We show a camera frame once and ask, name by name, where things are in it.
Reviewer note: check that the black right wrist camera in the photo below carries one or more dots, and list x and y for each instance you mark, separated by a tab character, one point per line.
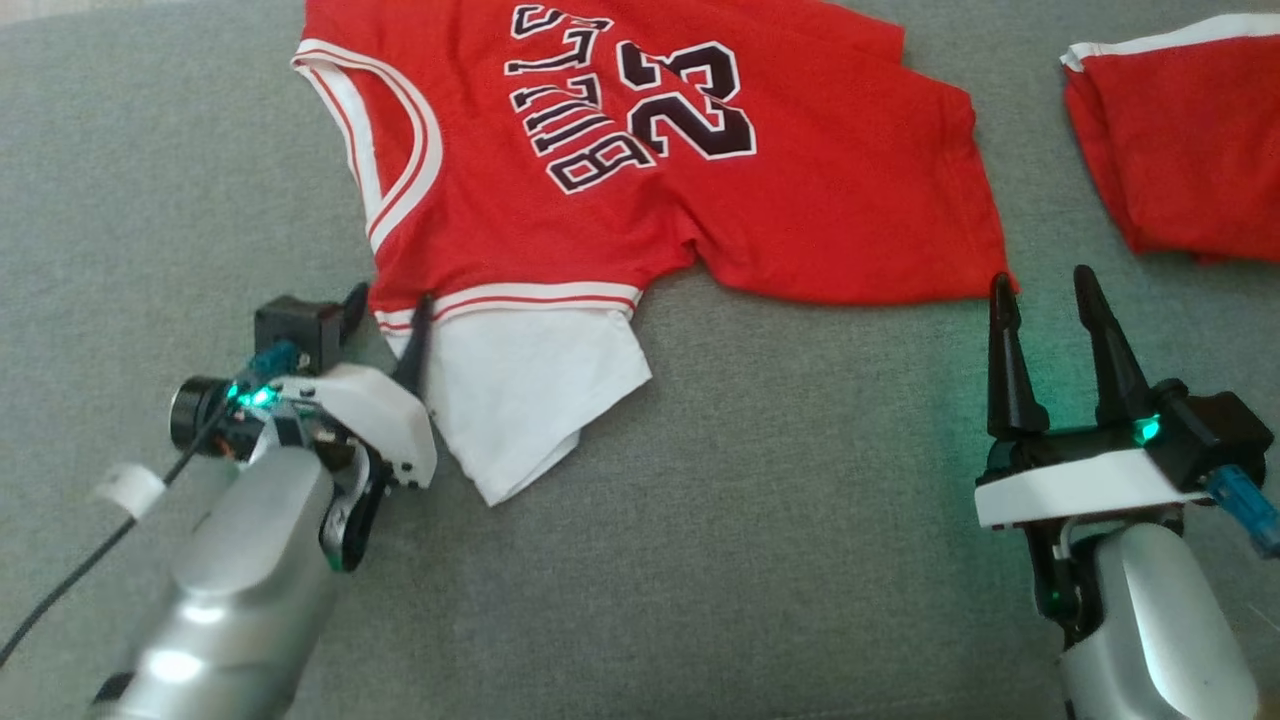
1215	430

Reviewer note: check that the red Bulls 23 jersey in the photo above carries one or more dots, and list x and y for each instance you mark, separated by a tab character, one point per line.
820	210

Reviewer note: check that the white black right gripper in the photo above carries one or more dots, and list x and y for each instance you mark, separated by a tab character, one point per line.
1080	490

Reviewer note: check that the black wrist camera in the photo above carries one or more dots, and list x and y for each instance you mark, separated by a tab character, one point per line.
295	330
1215	430

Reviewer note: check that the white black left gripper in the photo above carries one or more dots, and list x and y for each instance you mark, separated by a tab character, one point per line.
385	420

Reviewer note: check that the grey sofa seat cushion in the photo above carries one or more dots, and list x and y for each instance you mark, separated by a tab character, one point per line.
750	580

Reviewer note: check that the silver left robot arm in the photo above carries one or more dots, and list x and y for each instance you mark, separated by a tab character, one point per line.
240	590

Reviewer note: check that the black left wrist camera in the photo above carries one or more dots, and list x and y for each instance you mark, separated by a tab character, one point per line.
295	330

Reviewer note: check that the red shorts with white stripes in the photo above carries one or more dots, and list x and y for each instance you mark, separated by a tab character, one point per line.
1190	150

